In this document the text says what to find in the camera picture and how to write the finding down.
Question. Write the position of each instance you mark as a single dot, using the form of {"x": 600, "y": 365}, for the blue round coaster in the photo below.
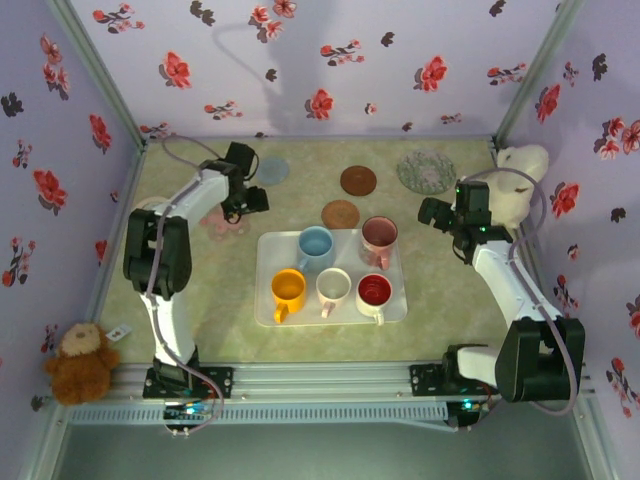
{"x": 274, "y": 171}

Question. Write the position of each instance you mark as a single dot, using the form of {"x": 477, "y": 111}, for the green floral bunny round mat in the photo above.
{"x": 426, "y": 171}

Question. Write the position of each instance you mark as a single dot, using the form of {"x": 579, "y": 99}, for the tall pink patterned mug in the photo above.
{"x": 380, "y": 232}

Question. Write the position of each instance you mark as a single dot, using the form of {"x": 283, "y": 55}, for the light blue mug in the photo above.
{"x": 316, "y": 245}

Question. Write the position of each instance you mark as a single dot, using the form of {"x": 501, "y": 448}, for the brown wooden round coaster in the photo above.
{"x": 358, "y": 180}

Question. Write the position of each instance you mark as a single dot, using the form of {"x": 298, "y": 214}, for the woven rattan round coaster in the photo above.
{"x": 340, "y": 214}

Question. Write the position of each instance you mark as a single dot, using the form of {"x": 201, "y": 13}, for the yellow mug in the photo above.
{"x": 288, "y": 287}

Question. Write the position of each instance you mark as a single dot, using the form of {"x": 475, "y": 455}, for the white mug with red inside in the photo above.
{"x": 374, "y": 291}

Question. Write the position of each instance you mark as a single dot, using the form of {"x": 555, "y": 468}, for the pale pink mug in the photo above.
{"x": 333, "y": 285}

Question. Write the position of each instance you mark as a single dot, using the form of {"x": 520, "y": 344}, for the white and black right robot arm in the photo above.
{"x": 505, "y": 285}

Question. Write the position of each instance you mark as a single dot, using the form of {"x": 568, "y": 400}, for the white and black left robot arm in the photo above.
{"x": 170, "y": 320}

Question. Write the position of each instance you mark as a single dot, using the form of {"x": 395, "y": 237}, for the pink flower-shaped coaster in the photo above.
{"x": 220, "y": 228}

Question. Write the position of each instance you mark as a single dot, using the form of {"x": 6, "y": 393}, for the white rectangular tray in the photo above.
{"x": 265, "y": 250}

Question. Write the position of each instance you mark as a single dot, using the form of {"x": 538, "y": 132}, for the white plush toy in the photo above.
{"x": 515, "y": 195}

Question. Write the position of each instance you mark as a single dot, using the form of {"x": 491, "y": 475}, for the beige masking tape roll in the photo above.
{"x": 147, "y": 203}

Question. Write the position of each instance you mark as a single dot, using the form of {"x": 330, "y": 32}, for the small white tag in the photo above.
{"x": 119, "y": 332}

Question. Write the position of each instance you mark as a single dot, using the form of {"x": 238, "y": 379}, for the right controller circuit board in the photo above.
{"x": 467, "y": 407}

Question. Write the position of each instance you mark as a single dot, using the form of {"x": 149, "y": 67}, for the controller circuit board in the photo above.
{"x": 187, "y": 412}
{"x": 467, "y": 407}

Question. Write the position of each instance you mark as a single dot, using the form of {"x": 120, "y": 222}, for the left controller circuit board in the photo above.
{"x": 187, "y": 412}

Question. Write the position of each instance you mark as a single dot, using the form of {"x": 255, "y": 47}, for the brown teddy bear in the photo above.
{"x": 80, "y": 365}

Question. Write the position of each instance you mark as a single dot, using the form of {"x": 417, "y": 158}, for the grey aluminium side rail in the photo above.
{"x": 107, "y": 270}
{"x": 590, "y": 430}

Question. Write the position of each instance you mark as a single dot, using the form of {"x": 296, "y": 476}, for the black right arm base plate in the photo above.
{"x": 425, "y": 380}

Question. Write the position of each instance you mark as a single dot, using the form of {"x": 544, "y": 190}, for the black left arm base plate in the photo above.
{"x": 220, "y": 382}

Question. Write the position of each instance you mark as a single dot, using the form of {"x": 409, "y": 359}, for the grey aluminium frame post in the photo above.
{"x": 537, "y": 70}
{"x": 95, "y": 70}

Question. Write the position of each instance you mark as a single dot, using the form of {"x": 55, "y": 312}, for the aluminium mounting rail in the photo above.
{"x": 320, "y": 380}

